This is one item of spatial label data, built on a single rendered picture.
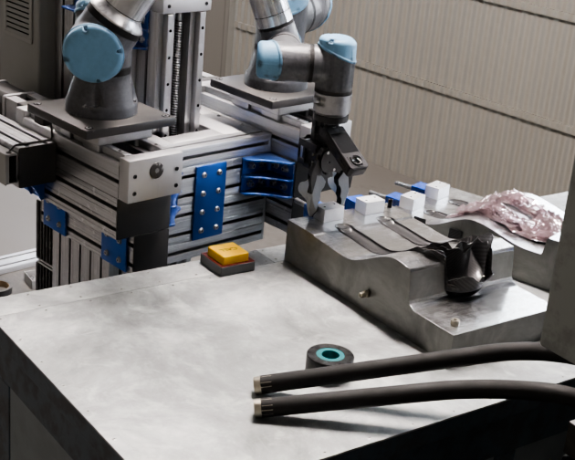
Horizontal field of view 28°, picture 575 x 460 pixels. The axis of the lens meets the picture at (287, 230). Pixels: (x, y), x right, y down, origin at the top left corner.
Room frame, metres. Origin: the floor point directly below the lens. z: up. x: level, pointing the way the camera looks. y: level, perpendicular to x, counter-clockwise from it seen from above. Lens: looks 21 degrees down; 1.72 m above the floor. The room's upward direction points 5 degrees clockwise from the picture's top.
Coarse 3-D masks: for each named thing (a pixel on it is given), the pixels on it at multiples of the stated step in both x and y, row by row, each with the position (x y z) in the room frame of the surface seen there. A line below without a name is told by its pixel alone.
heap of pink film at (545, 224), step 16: (496, 192) 2.39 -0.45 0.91; (512, 192) 2.38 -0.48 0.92; (464, 208) 2.31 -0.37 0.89; (480, 208) 2.28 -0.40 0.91; (496, 208) 2.26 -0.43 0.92; (528, 208) 2.33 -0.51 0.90; (544, 208) 2.36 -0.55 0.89; (512, 224) 2.24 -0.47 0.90; (528, 224) 2.24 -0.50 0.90; (544, 224) 2.26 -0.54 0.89; (560, 224) 2.27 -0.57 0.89; (544, 240) 2.21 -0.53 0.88
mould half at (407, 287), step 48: (288, 240) 2.15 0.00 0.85; (336, 240) 2.08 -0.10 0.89; (384, 240) 2.11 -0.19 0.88; (432, 240) 2.13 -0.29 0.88; (336, 288) 2.02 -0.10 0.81; (384, 288) 1.91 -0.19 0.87; (432, 288) 1.89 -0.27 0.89; (480, 288) 1.96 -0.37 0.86; (432, 336) 1.80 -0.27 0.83; (480, 336) 1.80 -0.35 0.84; (528, 336) 1.88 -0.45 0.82
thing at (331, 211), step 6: (300, 204) 2.26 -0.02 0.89; (306, 204) 2.22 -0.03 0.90; (318, 204) 2.19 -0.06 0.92; (324, 204) 2.19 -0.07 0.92; (330, 204) 2.19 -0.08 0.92; (336, 204) 2.20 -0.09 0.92; (306, 210) 2.21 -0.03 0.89; (318, 210) 2.18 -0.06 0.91; (324, 210) 2.16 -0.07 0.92; (330, 210) 2.17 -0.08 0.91; (336, 210) 2.18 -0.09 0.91; (342, 210) 2.19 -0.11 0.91; (318, 216) 2.18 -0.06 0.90; (324, 216) 2.16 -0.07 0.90; (330, 216) 2.17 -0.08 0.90; (336, 216) 2.18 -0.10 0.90; (342, 216) 2.19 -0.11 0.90; (324, 222) 2.16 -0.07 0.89
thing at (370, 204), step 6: (348, 198) 2.28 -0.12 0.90; (354, 198) 2.28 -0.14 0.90; (360, 198) 2.25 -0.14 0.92; (366, 198) 2.25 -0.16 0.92; (372, 198) 2.26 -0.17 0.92; (378, 198) 2.26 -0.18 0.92; (348, 204) 2.28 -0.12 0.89; (354, 204) 2.26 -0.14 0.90; (360, 204) 2.24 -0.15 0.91; (366, 204) 2.23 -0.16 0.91; (372, 204) 2.24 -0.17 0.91; (378, 204) 2.24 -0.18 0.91; (360, 210) 2.24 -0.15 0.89; (366, 210) 2.23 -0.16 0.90; (372, 210) 2.24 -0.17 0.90; (378, 210) 2.25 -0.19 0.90
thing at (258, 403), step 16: (416, 384) 1.56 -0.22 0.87; (432, 384) 1.55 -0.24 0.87; (256, 400) 1.54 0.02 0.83; (272, 400) 1.53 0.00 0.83; (288, 400) 1.53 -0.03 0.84; (304, 400) 1.53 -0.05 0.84; (320, 400) 1.53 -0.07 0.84; (336, 400) 1.53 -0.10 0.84; (352, 400) 1.53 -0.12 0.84; (368, 400) 1.54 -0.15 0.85; (384, 400) 1.54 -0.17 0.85; (400, 400) 1.54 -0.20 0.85; (416, 400) 1.54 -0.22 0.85; (432, 400) 1.55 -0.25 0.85; (256, 416) 1.52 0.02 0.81; (272, 416) 1.53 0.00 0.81
